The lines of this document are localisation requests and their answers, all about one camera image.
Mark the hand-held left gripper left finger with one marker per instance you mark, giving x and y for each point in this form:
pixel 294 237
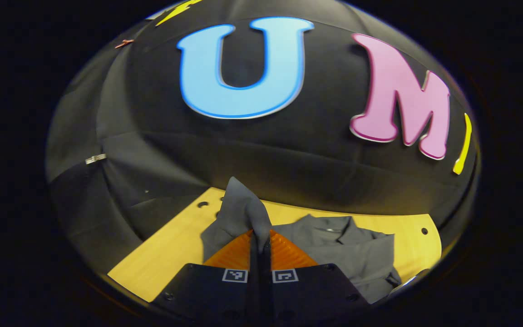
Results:
pixel 225 295

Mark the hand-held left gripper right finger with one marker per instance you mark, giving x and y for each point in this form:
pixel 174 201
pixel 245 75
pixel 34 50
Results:
pixel 298 295

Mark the grey button shirt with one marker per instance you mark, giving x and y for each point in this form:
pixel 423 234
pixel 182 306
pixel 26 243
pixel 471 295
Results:
pixel 361 254

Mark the black backdrop cloth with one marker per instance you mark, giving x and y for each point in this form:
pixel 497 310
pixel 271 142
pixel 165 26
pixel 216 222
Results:
pixel 288 154

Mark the silver cloth clip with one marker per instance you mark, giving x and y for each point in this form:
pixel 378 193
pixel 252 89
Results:
pixel 95 159

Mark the copper cloth clip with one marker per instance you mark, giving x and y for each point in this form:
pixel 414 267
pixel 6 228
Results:
pixel 124 43

